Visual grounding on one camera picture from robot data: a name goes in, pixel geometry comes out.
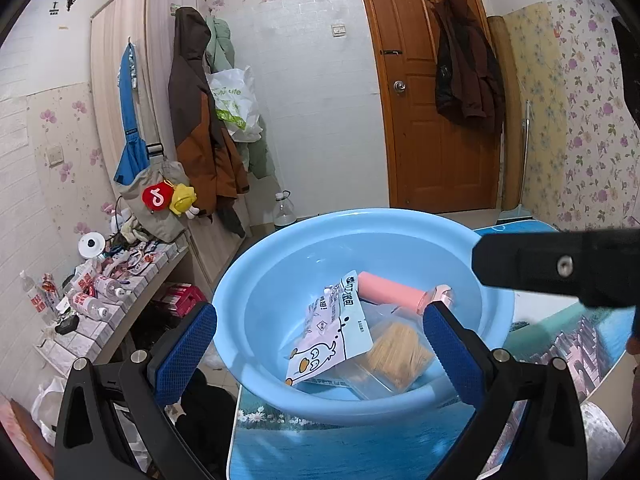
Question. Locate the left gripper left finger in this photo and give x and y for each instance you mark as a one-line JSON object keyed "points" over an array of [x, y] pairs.
{"points": [[90, 442]]}

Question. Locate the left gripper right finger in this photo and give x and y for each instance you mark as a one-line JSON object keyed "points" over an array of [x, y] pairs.
{"points": [[550, 441]]}

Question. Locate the duck print snack packet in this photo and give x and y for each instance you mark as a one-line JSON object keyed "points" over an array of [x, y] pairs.
{"points": [[335, 330]]}

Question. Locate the red box under shelf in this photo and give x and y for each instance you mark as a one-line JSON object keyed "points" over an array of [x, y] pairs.
{"points": [[179, 298]]}

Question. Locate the white plastic bag on floor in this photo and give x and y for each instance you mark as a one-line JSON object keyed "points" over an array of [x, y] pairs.
{"points": [[46, 408]]}

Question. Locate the rolled beige mat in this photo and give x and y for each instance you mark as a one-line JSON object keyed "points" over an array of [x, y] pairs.
{"points": [[513, 143]]}

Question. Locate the small white spray bottle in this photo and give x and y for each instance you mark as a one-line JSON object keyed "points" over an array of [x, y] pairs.
{"points": [[37, 298]]}

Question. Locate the scenic printed table mat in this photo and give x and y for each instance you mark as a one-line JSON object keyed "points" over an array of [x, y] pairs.
{"points": [[324, 433]]}

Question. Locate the white tape roll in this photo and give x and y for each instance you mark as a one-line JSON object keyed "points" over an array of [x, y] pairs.
{"points": [[91, 245]]}

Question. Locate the light blue plastic basin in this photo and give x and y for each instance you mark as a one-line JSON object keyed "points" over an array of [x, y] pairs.
{"points": [[288, 309]]}

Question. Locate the bag of toothpicks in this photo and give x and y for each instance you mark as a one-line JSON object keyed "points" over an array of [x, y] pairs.
{"points": [[399, 356]]}

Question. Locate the red round plush charm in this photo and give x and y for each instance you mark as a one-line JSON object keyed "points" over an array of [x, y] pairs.
{"points": [[157, 197]]}

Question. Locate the yellow plush charm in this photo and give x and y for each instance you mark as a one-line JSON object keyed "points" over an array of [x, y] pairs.
{"points": [[182, 201]]}

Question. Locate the brown wooden door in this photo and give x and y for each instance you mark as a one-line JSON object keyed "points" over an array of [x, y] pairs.
{"points": [[433, 164]]}

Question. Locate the pink cylindrical roll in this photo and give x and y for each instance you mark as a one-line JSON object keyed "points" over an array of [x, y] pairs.
{"points": [[378, 290]]}

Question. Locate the clear plastic water bottle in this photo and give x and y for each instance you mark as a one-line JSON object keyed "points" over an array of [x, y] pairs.
{"points": [[283, 213]]}

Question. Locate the dark brown coat on door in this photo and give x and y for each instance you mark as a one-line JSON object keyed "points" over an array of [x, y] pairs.
{"points": [[468, 83]]}

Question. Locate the brown orange hanging jacket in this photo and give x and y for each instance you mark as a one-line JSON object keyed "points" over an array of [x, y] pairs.
{"points": [[203, 145]]}

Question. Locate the white green plastic bag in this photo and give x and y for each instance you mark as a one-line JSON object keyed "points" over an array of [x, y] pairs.
{"points": [[236, 104]]}

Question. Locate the light green hanging garment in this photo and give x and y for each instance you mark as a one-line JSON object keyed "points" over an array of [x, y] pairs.
{"points": [[220, 55]]}

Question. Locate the blue strap grey bag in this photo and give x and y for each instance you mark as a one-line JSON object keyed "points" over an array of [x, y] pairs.
{"points": [[142, 164]]}

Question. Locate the white wall switch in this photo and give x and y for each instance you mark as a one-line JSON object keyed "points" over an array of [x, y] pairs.
{"points": [[338, 30]]}

